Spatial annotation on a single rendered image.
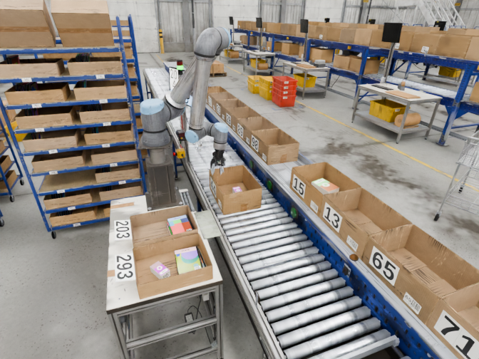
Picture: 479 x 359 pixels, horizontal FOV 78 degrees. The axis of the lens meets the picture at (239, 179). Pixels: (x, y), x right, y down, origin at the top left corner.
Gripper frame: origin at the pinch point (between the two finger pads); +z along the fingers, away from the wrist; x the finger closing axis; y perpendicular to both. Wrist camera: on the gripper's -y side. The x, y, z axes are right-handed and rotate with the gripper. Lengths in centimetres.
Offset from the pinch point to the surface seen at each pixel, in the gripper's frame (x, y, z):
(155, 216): -45, 14, 23
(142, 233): -53, 23, 29
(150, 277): -52, 62, 28
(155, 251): -48, 46, 25
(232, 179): 20.9, -18.8, 17.1
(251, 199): 21.6, 20.0, 12.2
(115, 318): -70, 75, 38
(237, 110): 65, -137, -9
